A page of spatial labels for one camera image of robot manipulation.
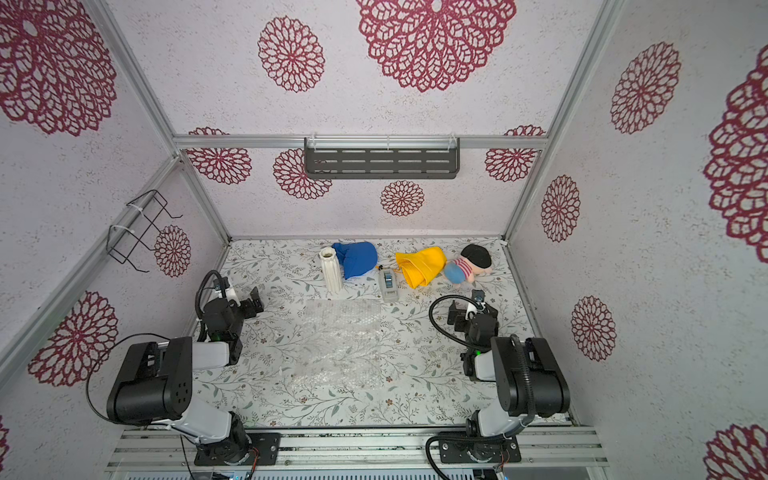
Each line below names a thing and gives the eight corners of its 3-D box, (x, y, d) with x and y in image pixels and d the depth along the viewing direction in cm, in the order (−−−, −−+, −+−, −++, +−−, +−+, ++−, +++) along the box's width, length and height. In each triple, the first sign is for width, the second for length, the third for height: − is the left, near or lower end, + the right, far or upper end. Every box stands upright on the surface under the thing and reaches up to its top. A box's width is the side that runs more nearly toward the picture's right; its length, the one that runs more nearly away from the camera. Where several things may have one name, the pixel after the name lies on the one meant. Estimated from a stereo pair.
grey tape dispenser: (379, 302, 104) (379, 294, 100) (379, 276, 111) (379, 268, 107) (398, 302, 104) (398, 294, 100) (397, 276, 111) (397, 268, 107)
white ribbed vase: (326, 294, 106) (317, 262, 92) (328, 279, 110) (320, 246, 97) (341, 294, 106) (335, 262, 92) (343, 279, 110) (337, 246, 97)
